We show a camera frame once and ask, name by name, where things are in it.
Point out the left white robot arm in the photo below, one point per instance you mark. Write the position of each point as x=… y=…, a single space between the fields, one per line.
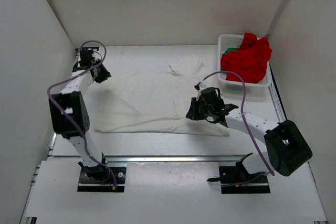
x=70 y=117

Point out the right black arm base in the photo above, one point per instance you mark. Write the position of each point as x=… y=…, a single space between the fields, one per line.
x=238 y=180

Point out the white t shirt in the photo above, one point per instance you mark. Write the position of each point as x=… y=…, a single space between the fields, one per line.
x=148 y=101

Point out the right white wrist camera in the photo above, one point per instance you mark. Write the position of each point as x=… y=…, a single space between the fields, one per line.
x=200 y=86

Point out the white plastic basket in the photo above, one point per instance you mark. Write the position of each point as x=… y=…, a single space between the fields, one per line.
x=226 y=41

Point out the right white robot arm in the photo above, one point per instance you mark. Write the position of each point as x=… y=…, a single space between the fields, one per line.
x=286 y=147

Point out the green t shirt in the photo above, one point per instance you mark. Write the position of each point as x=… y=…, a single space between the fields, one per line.
x=227 y=59

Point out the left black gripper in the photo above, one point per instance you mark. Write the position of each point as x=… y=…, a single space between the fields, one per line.
x=102 y=73

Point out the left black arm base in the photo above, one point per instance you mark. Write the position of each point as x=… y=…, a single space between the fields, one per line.
x=98 y=179

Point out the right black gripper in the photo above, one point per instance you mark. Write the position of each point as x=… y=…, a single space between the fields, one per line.
x=196 y=109

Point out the red t shirt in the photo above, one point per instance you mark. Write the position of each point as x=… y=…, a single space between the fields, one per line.
x=251 y=59

